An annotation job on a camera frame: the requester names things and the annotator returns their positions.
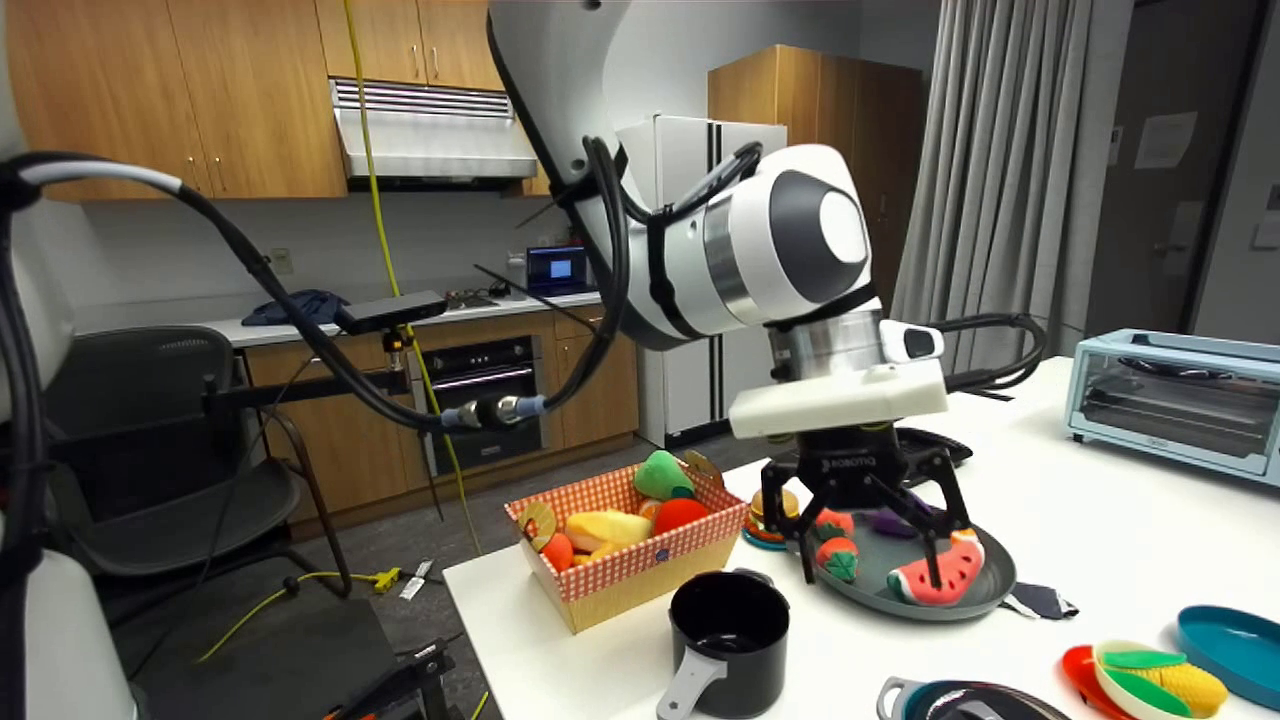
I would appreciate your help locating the red plush tomato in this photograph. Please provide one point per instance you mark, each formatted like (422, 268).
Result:
(683, 519)

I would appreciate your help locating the brown plush pastry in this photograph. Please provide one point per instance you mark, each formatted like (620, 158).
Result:
(703, 468)

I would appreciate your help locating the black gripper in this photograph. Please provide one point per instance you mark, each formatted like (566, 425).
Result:
(867, 467)

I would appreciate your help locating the orange plush carrot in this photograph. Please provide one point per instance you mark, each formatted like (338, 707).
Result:
(558, 554)

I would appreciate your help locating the wooden upper cabinets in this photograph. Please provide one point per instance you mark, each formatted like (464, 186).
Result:
(160, 93)

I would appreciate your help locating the black bar camera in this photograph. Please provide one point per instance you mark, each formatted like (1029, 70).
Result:
(388, 312)

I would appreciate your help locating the teal shallow pan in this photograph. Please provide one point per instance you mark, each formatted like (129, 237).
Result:
(1234, 655)

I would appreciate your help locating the red plush strawberry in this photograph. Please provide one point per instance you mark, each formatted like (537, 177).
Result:
(834, 523)

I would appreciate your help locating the red bowl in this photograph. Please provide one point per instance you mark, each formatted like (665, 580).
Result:
(1082, 675)

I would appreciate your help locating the yellow plush banana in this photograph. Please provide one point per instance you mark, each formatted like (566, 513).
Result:
(610, 529)

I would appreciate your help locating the white range hood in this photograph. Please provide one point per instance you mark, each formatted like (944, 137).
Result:
(426, 133)

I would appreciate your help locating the plush watermelon slice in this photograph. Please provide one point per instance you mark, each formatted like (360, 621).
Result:
(923, 580)

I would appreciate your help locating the light blue toaster oven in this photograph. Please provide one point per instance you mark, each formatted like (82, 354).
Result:
(1175, 403)

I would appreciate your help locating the black camera support arm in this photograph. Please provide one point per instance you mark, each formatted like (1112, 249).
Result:
(266, 394)

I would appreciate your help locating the black office chair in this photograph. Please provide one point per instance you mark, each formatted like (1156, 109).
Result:
(160, 453)

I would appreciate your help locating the wooden cabinets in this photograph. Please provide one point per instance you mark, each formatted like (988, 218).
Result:
(160, 93)
(387, 460)

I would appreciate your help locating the green plush avocado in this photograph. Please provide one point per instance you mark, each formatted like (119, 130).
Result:
(660, 479)

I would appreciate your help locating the blue cloth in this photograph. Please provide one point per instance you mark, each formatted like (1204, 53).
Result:
(298, 308)

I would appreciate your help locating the white paper sheet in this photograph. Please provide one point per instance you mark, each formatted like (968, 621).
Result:
(1165, 143)

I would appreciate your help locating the red plush with green leaf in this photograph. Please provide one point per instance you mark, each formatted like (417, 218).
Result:
(841, 563)

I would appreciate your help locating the dark door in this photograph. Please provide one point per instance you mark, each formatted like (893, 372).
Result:
(1175, 242)

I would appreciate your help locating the grey curtain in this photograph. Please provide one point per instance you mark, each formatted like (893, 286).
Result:
(1015, 161)

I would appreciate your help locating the brown plush cookie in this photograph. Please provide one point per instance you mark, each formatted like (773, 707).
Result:
(537, 526)

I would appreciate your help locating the tall wooden cabinet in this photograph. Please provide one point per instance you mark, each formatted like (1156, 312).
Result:
(801, 93)

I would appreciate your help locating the orange gingham cardboard basket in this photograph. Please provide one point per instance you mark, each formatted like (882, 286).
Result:
(642, 572)

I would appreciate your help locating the plush burger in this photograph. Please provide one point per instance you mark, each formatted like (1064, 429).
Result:
(761, 513)

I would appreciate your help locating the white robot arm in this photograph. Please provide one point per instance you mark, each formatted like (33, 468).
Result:
(745, 252)

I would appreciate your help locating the black built-in oven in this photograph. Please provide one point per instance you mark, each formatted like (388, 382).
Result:
(481, 365)

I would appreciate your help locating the wooden lower cabinets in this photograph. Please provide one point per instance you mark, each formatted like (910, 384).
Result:
(387, 460)

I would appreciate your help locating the yellow corn toy green husk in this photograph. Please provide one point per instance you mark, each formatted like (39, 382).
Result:
(1175, 681)

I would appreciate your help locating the purple plush eggplant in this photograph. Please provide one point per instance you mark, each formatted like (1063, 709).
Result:
(889, 526)

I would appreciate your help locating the black coffee machine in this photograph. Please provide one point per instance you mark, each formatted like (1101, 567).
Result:
(558, 268)

